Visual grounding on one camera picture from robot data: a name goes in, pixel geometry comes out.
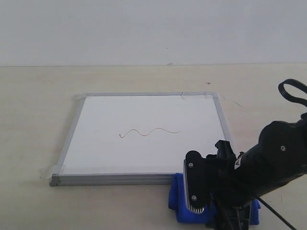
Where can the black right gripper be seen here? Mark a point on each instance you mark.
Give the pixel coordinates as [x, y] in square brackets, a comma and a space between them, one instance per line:
[219, 173]

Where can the clear tape back-right corner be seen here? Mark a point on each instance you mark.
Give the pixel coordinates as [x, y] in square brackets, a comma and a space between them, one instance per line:
[196, 95]

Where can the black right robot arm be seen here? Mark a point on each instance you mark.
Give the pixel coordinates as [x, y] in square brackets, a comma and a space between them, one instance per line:
[279, 157]

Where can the blue microfibre cloth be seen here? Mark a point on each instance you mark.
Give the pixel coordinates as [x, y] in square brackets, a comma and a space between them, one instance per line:
[176, 202]

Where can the clear tape front-left corner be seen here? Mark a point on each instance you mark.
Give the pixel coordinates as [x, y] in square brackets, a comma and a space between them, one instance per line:
[47, 172]

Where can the clear tape back-left corner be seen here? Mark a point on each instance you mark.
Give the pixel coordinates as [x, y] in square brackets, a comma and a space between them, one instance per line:
[81, 96]

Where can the white board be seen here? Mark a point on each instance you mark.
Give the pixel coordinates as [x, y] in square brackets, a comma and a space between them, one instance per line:
[137, 138]

